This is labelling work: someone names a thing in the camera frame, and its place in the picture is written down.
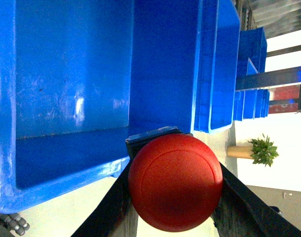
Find blue left plastic bin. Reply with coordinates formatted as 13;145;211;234
0;0;203;214

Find potted green plant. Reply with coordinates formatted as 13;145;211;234
226;134;279;167

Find red mushroom push button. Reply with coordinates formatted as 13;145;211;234
126;126;223;233

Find stacked blue bins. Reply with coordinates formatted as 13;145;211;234
193;0;271;135

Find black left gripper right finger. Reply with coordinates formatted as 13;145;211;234
213;165;301;237

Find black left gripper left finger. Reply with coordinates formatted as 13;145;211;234
71;162;139;237

